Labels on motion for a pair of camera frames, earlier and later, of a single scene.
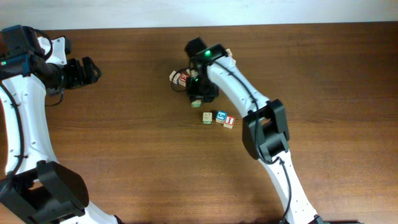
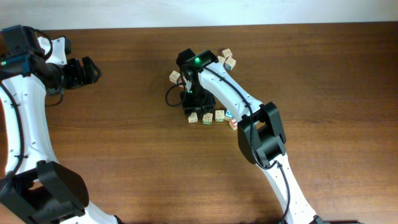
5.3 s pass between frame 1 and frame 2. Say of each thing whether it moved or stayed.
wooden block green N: stayed
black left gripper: stayed
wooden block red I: moved
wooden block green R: moved
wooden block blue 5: moved
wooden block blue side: stayed
